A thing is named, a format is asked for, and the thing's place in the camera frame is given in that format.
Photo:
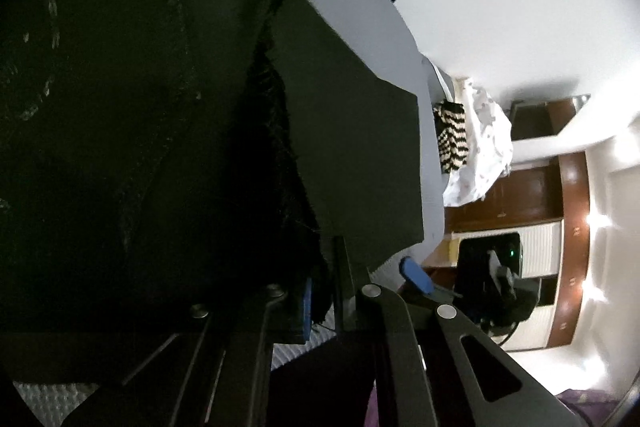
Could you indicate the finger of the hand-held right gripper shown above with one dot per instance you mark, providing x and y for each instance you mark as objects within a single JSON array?
[{"x": 415, "y": 276}]

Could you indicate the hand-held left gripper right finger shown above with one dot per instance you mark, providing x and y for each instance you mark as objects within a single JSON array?
[{"x": 345, "y": 292}]

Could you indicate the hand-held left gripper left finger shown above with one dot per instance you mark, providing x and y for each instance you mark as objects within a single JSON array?
[{"x": 306, "y": 312}]

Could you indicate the black pants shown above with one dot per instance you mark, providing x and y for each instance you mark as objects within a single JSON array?
[{"x": 125, "y": 107}]

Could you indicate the white ribbed panel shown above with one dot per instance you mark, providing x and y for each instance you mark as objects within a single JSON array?
[{"x": 540, "y": 249}]

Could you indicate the brown wooden wardrobe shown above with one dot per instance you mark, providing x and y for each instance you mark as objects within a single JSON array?
[{"x": 530, "y": 192}]

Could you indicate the black and cream striped knit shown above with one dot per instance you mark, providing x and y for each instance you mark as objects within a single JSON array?
[{"x": 452, "y": 137}]

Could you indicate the purple cloth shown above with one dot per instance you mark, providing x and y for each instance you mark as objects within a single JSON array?
[{"x": 590, "y": 407}]

